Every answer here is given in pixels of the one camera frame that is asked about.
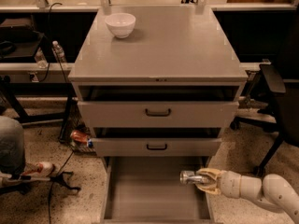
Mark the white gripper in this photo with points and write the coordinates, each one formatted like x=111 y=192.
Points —
x=229 y=183

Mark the silver redbull can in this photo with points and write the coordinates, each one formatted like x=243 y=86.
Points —
x=190 y=177

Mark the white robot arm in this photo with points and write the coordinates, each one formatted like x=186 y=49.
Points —
x=272 y=193

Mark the grey open bottom drawer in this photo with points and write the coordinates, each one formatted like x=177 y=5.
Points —
x=147 y=190

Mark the grey metal drawer cabinet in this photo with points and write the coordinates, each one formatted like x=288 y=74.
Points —
x=174 y=54

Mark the grey middle drawer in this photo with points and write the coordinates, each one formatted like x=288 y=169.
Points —
x=155 y=147

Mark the grey top drawer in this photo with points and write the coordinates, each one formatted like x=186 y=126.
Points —
x=157 y=114

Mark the black office chair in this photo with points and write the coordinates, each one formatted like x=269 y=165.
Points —
x=280 y=79

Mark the orange bottle on floor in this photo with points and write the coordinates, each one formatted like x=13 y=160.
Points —
x=82 y=138

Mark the black tripod stand base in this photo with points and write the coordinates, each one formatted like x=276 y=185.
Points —
x=23 y=187

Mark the white red sneaker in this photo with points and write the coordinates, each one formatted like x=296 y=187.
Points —
x=40 y=169

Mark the white ceramic bowl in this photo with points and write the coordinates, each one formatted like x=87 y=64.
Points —
x=120 y=24

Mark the clear plastic water bottle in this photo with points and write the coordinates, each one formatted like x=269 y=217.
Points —
x=58 y=52

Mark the black wire basket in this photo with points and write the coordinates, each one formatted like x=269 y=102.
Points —
x=75 y=122

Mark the black desk frame left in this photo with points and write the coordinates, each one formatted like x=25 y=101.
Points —
x=39 y=89

